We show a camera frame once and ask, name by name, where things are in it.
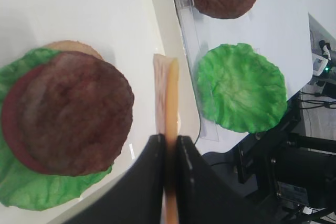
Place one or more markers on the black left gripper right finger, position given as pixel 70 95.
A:
pixel 202 197

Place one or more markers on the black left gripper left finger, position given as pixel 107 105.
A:
pixel 137 196

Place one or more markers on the orange cheese slice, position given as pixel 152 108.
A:
pixel 166 77

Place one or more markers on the brown meat patty on stack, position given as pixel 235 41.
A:
pixel 76 114

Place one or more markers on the upright green lettuce leaf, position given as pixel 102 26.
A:
pixel 239 89

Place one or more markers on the green lettuce leaf on stack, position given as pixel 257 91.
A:
pixel 20 186

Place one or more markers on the red tomato slice on stack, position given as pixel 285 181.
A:
pixel 9 122

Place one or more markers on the bottom bun slice on tray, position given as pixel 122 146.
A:
pixel 69 45

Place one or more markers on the white rectangular metal tray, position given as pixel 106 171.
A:
pixel 126 33

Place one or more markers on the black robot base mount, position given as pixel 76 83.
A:
pixel 297 172

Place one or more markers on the clear acrylic long rail right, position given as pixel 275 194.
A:
pixel 194 51

